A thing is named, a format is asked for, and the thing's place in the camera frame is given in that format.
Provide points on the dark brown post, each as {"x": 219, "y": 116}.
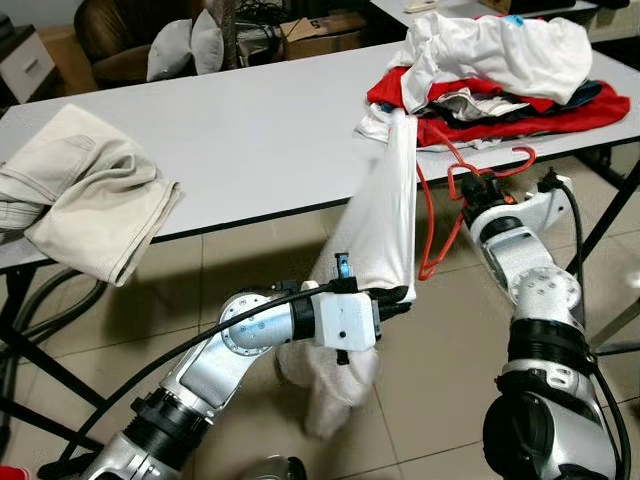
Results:
{"x": 227, "y": 35}

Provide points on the cardboard box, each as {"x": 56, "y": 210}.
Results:
{"x": 325, "y": 38}

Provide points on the red garment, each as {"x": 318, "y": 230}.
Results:
{"x": 580, "y": 115}

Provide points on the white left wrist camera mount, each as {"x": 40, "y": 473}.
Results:
{"x": 348, "y": 325}

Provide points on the grey pillow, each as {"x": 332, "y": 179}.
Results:
{"x": 170, "y": 52}
{"x": 208, "y": 40}

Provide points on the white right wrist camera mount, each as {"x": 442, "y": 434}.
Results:
{"x": 535, "y": 210}

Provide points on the beige folded garment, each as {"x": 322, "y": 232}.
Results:
{"x": 90, "y": 190}

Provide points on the white drawer cabinet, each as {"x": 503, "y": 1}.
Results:
{"x": 25, "y": 65}

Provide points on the navy blue garment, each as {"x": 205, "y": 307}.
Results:
{"x": 590, "y": 92}

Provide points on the red plastic hanger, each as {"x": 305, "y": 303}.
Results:
{"x": 430, "y": 262}

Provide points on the white grey striped garment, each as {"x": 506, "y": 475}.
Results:
{"x": 470, "y": 103}

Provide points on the brown armchair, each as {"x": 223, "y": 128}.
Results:
{"x": 110, "y": 30}

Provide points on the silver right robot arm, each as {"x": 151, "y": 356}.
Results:
{"x": 545, "y": 290}

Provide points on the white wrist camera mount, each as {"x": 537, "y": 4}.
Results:
{"x": 535, "y": 210}
{"x": 348, "y": 325}

